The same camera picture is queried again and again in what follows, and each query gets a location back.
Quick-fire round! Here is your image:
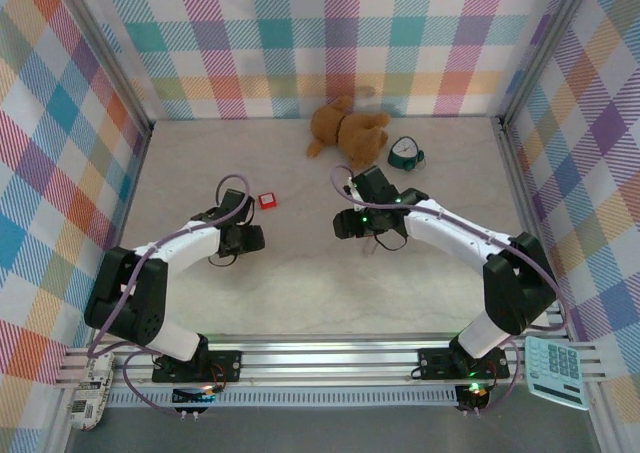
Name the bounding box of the teal alarm clock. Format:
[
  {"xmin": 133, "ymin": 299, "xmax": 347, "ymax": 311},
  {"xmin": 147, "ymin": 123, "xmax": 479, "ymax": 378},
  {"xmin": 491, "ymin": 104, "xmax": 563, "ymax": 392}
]
[{"xmin": 387, "ymin": 136, "xmax": 427, "ymax": 172}]

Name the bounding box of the brown teddy bear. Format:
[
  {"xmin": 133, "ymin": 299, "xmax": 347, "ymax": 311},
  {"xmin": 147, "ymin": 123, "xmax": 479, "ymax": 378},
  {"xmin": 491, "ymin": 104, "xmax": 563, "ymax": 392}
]
[{"xmin": 305, "ymin": 97, "xmax": 393, "ymax": 172}]

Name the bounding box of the light blue calculator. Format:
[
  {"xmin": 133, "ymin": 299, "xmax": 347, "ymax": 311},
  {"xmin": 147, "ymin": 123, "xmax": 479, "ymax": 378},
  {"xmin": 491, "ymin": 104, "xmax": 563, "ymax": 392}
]
[{"xmin": 523, "ymin": 335, "xmax": 591, "ymax": 413}]

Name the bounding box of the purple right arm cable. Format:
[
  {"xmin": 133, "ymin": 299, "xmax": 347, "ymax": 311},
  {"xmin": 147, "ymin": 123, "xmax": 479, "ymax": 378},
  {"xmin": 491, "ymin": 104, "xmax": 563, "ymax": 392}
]
[{"xmin": 331, "ymin": 164, "xmax": 571, "ymax": 417}]

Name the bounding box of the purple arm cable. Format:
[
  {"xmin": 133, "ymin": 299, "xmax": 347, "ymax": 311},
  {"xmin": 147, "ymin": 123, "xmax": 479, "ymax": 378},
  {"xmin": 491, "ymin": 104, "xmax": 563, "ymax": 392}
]
[
  {"xmin": 331, "ymin": 164, "xmax": 571, "ymax": 417},
  {"xmin": 87, "ymin": 174, "xmax": 259, "ymax": 417}
]

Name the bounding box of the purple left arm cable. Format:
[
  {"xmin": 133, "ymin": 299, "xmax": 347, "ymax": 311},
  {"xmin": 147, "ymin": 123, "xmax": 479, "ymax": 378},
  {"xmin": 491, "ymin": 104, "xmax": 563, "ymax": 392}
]
[{"xmin": 87, "ymin": 174, "xmax": 259, "ymax": 417}]

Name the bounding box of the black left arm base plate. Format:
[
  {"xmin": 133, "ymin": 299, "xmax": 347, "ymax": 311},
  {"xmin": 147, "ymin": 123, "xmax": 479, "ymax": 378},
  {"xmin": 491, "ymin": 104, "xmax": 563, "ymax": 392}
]
[{"xmin": 151, "ymin": 348, "xmax": 245, "ymax": 385}]

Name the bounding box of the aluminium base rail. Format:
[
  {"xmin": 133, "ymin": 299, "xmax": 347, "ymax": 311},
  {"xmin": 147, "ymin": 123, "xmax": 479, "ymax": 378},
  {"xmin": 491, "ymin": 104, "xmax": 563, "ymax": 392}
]
[{"xmin": 57, "ymin": 332, "xmax": 601, "ymax": 389}]

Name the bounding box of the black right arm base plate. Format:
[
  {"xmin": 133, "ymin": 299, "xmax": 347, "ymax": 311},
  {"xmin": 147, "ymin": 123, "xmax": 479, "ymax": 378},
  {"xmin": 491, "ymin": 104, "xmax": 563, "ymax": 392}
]
[{"xmin": 417, "ymin": 345, "xmax": 511, "ymax": 382}]

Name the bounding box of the white slotted cable duct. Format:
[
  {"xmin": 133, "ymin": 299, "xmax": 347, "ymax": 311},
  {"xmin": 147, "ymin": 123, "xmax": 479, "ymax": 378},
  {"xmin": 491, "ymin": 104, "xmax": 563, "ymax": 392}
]
[{"xmin": 107, "ymin": 390, "xmax": 459, "ymax": 408}]

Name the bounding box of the aluminium frame post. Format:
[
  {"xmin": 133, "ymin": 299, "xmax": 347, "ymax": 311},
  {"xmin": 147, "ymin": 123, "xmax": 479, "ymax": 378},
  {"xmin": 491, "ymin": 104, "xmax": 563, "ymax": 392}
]
[
  {"xmin": 499, "ymin": 0, "xmax": 599, "ymax": 130},
  {"xmin": 58, "ymin": 0, "xmax": 155, "ymax": 142}
]

